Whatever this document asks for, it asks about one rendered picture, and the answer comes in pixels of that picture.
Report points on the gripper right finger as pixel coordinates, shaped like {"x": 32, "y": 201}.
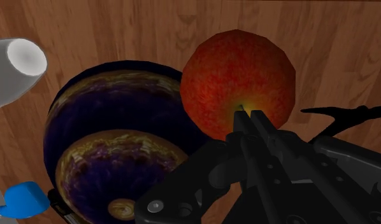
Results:
{"x": 333, "y": 186}

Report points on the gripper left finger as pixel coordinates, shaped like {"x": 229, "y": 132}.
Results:
{"x": 190, "y": 173}

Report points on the dark blue glazed bowl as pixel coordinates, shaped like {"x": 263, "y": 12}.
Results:
{"x": 116, "y": 105}

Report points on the red apple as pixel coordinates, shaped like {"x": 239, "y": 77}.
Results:
{"x": 237, "y": 71}

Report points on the white cup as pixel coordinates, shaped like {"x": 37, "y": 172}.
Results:
{"x": 10, "y": 80}

